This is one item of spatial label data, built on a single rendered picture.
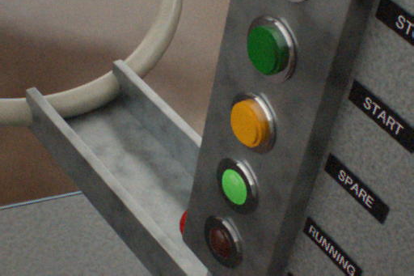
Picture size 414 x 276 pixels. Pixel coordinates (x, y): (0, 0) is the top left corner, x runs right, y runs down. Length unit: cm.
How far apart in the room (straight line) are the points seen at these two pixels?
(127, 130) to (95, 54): 186
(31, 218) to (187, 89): 162
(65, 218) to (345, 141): 73
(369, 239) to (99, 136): 52
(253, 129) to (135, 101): 50
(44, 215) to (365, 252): 73
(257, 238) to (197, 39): 243
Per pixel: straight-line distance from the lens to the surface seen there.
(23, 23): 292
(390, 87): 42
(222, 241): 55
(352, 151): 46
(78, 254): 111
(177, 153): 92
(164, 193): 89
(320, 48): 43
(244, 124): 48
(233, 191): 51
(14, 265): 110
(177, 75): 277
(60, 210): 116
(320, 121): 45
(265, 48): 44
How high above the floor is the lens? 170
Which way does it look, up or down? 40 degrees down
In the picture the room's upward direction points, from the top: 11 degrees clockwise
